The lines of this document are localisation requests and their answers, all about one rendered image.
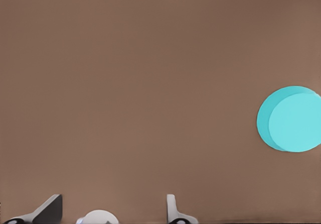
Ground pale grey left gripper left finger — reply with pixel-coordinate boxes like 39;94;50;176
2;194;63;224

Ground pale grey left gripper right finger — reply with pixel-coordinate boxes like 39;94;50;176
166;194;199;224

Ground blue plate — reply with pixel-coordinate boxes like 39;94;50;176
256;85;321;153

